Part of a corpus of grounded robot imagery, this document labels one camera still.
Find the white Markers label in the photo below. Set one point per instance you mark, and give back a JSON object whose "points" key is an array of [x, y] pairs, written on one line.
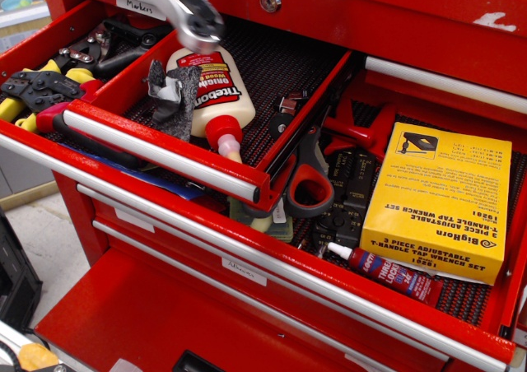
{"points": [[141, 7]]}

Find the small silver black snips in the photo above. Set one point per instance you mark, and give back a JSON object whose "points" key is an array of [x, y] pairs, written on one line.
{"points": [[85, 53]]}

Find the grey sandpaper scrap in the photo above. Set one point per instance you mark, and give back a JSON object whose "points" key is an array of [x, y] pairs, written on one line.
{"points": [[174, 92]]}

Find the red clamp tool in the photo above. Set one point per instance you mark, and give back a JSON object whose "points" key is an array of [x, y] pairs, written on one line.
{"points": [[346, 134]]}

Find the silver chest lock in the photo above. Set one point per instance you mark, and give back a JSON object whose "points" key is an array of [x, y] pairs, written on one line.
{"points": [[270, 6]]}

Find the yellow tap wrench set box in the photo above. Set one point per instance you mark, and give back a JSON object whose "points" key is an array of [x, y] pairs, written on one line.
{"points": [[440, 203]]}

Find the red Loctite threadlocker tube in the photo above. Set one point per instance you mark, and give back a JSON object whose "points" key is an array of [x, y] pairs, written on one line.
{"points": [[390, 274]]}

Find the white Adhesives label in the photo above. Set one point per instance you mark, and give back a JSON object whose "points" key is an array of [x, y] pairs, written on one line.
{"points": [[244, 272]]}

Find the small red brown clips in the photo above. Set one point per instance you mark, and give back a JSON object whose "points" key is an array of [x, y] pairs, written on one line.
{"points": [[291, 102]]}

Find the small open red drawer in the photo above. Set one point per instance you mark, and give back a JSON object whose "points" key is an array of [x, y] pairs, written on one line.
{"points": [[271, 62]]}

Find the yellow cloth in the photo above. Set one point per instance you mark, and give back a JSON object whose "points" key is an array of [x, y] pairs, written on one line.
{"points": [[33, 356]]}

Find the red tool chest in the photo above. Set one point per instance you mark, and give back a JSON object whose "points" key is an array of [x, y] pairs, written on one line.
{"points": [[73, 20]]}

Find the red black scissors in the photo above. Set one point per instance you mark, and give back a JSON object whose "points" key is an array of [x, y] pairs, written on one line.
{"points": [[300, 178]]}

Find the blue flat package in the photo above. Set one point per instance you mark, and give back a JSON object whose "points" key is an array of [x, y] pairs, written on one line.
{"points": [[188, 194]]}

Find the yellow handled crimping tool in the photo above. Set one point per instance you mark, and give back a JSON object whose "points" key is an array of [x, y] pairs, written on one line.
{"points": [[29, 93]]}

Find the green yellow small box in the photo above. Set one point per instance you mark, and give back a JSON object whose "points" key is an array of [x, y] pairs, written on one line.
{"points": [[278, 224]]}

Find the black plastic crate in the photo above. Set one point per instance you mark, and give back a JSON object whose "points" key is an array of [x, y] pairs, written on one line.
{"points": [[20, 285]]}

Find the large open red drawer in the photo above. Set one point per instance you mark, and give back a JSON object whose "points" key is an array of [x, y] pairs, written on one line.
{"points": [[170, 275]]}

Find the black round magnet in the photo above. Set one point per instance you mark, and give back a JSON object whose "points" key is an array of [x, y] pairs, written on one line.
{"points": [[278, 124]]}

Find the black wire stripper tool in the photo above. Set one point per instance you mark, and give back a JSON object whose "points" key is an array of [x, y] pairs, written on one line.
{"points": [[351, 172]]}

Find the black pliers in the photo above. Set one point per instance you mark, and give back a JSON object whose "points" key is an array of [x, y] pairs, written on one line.
{"points": [[129, 44]]}

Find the Titebond wood glue bottle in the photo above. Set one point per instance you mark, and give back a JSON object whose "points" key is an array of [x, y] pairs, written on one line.
{"points": [[223, 104]]}

